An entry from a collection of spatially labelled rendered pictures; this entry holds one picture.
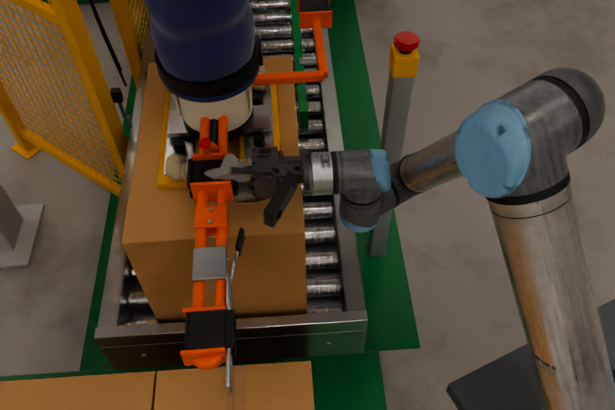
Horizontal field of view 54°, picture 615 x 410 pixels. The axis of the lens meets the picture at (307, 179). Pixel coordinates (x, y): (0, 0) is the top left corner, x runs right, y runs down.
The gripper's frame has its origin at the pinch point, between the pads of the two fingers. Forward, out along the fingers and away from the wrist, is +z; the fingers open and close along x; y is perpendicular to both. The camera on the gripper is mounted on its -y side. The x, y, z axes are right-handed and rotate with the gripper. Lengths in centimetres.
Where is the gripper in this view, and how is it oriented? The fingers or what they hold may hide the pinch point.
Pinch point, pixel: (212, 187)
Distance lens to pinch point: 125.4
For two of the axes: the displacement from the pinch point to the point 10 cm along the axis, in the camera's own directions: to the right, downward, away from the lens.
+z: -10.0, 0.5, -0.4
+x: 0.0, -6.2, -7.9
